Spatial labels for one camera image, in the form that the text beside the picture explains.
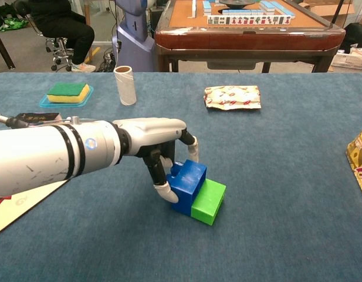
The dark wooden furniture leg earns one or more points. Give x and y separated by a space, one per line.
4 53

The white sneaker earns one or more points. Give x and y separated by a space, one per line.
82 68

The person in black clothes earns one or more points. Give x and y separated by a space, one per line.
60 26

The blue felt table cloth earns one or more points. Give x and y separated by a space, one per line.
271 191

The face-up mahjong tile row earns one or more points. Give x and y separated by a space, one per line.
248 20

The grey blue robot pedestal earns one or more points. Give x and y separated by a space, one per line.
133 44

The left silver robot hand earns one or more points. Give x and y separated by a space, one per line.
151 129

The gold snack package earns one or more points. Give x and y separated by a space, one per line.
361 158

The sponge in blue tray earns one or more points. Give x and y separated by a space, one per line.
45 102

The green toy block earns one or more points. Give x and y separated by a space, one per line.
208 202

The brown mahjong table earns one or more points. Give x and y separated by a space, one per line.
242 38

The cardboard box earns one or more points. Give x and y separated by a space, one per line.
324 8

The small black carton box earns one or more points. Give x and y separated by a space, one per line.
37 117

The white red patterned packet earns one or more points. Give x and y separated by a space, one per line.
232 97

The green yellow sponge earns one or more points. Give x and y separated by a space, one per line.
66 91

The chrome swivel chair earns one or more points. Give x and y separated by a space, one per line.
62 53

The green black bag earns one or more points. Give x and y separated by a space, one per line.
10 23

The black tripod stand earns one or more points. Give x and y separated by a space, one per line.
340 13

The blue backed mahjong tile row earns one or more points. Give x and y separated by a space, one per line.
207 7
276 7
240 12

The cardboard paper roll tube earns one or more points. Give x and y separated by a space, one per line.
125 88

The blue toy block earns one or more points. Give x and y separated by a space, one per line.
189 179

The white plastic basket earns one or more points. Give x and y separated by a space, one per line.
349 61

